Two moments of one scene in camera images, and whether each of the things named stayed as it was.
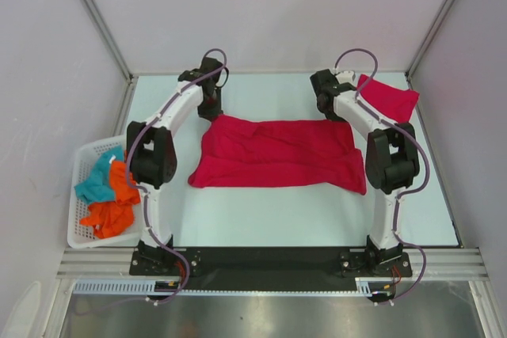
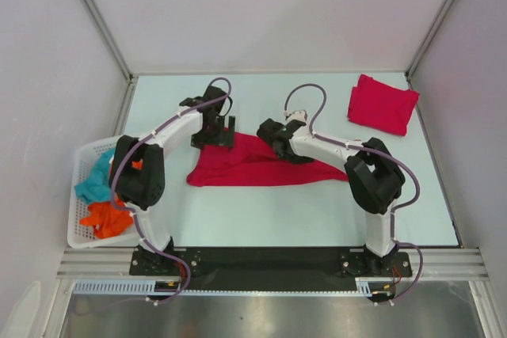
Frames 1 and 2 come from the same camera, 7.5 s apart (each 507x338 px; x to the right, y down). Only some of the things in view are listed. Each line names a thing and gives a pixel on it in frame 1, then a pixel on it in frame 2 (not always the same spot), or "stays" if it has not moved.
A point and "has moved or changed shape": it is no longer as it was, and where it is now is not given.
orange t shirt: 115,218 stays
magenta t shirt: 245,151 has moved or changed shape
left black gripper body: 211,108 → 212,136
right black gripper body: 332,117 → 297,158
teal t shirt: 96,186 stays
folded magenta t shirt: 398,104 stays
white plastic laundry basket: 79,236 stays
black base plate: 274,264 stays
